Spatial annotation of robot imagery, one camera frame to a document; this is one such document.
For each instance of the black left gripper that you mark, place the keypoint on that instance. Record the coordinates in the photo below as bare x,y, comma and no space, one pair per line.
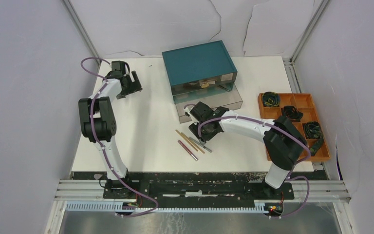
135,86

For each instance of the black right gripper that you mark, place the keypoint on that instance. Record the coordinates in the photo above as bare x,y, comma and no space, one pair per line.
203,137

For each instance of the grey makeup pencil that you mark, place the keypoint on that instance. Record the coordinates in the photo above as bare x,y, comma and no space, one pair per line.
200,144

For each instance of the clear acrylic drawer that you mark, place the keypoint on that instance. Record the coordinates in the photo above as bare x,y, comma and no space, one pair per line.
226,81
226,96

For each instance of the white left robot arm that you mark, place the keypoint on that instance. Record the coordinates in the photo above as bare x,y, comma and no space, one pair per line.
97,120

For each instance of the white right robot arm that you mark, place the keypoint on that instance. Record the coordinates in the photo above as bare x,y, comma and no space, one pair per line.
282,140

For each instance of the gold pencil left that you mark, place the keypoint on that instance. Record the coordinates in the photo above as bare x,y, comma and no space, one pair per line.
186,140

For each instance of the gold pencil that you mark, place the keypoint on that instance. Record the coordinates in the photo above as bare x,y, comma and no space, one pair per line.
186,140
192,143

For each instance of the gold pencil right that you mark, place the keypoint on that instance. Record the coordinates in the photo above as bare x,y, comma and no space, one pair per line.
192,143

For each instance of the red silver lip pencil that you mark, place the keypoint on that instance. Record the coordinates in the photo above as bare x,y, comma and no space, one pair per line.
188,150

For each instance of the teal drawer organizer box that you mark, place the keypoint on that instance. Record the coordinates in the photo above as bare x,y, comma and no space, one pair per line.
197,62

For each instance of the rolled dark tie top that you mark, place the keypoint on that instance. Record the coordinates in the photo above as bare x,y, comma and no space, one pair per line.
271,99

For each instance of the rolled dark tie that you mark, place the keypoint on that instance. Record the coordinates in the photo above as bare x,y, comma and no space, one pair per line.
271,99
292,113
312,130

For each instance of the rolled dark tie middle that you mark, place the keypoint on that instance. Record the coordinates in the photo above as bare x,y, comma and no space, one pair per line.
292,113

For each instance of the orange compartment tray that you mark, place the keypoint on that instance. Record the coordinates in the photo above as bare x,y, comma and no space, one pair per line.
304,103

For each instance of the rolled dark tie right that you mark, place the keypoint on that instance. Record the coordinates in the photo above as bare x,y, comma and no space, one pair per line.
312,130

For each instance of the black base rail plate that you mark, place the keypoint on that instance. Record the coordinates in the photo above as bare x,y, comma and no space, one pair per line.
186,190

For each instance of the aluminium frame rail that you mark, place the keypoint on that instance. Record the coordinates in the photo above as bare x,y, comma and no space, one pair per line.
80,27

